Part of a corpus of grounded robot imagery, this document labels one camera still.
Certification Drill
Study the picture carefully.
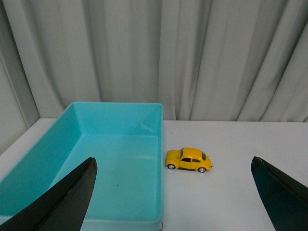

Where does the yellow beetle toy car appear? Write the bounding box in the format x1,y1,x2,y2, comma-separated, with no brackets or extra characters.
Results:
165,147,212,173

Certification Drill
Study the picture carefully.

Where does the grey pleated curtain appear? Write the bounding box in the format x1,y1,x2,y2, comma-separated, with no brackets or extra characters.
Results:
0,0,308,152

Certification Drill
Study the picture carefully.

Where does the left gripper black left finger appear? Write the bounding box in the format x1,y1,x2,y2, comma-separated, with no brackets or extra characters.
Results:
0,157,98,231

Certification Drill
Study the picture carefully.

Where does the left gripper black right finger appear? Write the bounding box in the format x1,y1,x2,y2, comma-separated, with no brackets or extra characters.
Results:
251,156,308,231

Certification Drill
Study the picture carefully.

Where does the turquoise plastic storage bin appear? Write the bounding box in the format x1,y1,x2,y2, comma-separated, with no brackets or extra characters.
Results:
0,102,164,231

